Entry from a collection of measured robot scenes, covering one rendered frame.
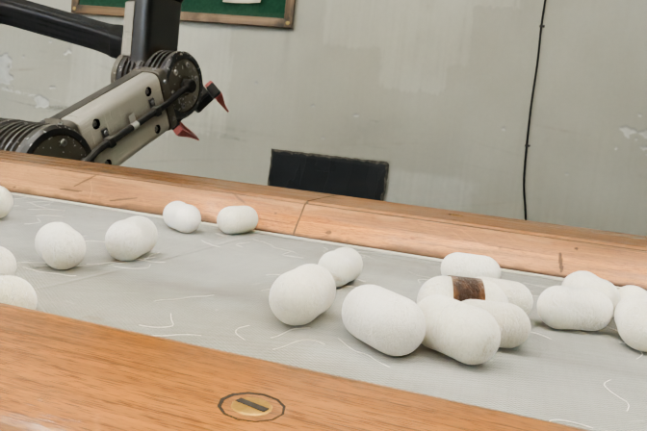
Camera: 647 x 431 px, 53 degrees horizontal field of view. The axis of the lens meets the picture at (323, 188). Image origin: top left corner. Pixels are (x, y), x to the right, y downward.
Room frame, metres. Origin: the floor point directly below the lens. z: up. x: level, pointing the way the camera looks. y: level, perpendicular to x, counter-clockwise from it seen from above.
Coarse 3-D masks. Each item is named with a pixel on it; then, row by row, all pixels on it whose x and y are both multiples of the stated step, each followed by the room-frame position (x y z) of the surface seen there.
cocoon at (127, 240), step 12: (132, 216) 0.34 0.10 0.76; (120, 228) 0.32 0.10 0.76; (132, 228) 0.32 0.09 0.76; (144, 228) 0.33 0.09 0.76; (156, 228) 0.34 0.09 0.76; (108, 240) 0.32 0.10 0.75; (120, 240) 0.31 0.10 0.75; (132, 240) 0.32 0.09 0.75; (144, 240) 0.32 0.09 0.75; (156, 240) 0.34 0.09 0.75; (120, 252) 0.32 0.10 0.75; (132, 252) 0.32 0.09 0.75; (144, 252) 0.33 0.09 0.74
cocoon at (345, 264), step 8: (344, 248) 0.33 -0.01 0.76; (328, 256) 0.31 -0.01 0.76; (336, 256) 0.31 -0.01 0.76; (344, 256) 0.31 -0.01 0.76; (352, 256) 0.32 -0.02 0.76; (360, 256) 0.33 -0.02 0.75; (320, 264) 0.31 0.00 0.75; (328, 264) 0.31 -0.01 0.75; (336, 264) 0.31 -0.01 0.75; (344, 264) 0.31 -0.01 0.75; (352, 264) 0.32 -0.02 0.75; (360, 264) 0.33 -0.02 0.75; (336, 272) 0.31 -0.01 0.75; (344, 272) 0.31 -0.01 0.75; (352, 272) 0.31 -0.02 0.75; (360, 272) 0.33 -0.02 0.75; (336, 280) 0.31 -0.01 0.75; (344, 280) 0.31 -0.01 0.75; (352, 280) 0.33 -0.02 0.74
